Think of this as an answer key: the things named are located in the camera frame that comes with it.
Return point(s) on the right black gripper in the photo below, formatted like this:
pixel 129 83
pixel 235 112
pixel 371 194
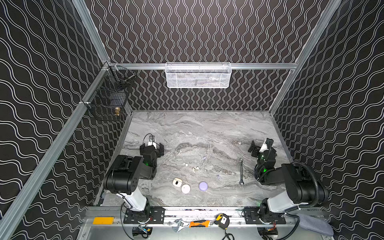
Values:
pixel 256 147

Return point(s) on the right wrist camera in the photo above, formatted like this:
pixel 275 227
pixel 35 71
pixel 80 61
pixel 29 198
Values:
pixel 264 147

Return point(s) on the white wire mesh basket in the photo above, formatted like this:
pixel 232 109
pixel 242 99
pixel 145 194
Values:
pixel 194 75

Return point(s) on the yellow black tape measure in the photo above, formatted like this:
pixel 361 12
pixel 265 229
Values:
pixel 223 221

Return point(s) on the adjustable wrench orange handle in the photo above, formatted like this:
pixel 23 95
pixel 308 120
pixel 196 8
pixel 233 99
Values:
pixel 181 224

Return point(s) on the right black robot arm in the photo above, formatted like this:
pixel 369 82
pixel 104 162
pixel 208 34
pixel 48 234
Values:
pixel 303 187

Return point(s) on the silver combination wrench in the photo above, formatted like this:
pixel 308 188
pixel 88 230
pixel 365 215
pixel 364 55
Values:
pixel 241 182

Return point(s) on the black wire basket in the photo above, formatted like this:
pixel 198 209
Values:
pixel 112 91

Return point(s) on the brass fitting in basket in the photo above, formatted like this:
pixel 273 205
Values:
pixel 117 111

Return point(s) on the cream earbud charging case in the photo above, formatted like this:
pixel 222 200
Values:
pixel 177 182

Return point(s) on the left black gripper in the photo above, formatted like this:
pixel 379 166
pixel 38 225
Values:
pixel 151 148

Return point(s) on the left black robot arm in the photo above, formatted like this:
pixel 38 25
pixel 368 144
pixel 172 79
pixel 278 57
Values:
pixel 123 177

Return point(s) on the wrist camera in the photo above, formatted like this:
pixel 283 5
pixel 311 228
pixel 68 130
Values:
pixel 264 147
pixel 152 141

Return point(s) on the purple earbud charging case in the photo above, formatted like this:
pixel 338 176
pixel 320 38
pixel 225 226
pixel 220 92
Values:
pixel 203 186

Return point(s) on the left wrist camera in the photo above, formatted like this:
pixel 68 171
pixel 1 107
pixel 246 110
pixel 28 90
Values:
pixel 152 141

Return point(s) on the yellow label sticker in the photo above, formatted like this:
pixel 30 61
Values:
pixel 103 220

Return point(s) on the grey cloth pad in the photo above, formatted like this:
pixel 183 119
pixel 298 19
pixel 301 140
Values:
pixel 315 225

